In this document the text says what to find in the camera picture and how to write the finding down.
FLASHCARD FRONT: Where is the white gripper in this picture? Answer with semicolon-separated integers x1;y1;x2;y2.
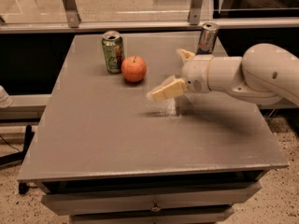
146;49;214;102

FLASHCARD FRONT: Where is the grey drawer cabinet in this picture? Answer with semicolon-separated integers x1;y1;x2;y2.
19;32;288;224

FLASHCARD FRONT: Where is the green soda can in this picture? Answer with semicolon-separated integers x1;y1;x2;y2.
102;31;124;74

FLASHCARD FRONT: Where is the left metal railing bracket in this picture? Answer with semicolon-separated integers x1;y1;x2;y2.
62;0;81;28

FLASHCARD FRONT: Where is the metal railing bracket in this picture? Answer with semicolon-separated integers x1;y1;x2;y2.
188;0;203;25
62;0;81;28

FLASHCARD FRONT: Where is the red apple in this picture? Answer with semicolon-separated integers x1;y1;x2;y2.
121;56;147;83

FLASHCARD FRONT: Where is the right metal railing bracket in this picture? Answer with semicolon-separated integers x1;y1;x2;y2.
188;0;203;25

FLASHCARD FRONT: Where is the black stand with cable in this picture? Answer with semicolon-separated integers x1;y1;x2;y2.
0;125;35;195

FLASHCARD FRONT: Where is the silver blue energy drink can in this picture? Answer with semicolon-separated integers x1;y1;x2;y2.
196;22;220;55

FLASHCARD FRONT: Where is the horizontal metal rail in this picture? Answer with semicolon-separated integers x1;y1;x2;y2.
0;17;299;34

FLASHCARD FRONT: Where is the white object at left edge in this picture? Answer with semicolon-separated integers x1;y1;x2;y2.
0;86;13;108

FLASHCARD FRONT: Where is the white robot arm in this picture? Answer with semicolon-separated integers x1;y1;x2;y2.
147;44;299;105

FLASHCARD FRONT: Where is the metal drawer knob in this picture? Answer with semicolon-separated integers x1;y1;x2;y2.
150;204;162;213

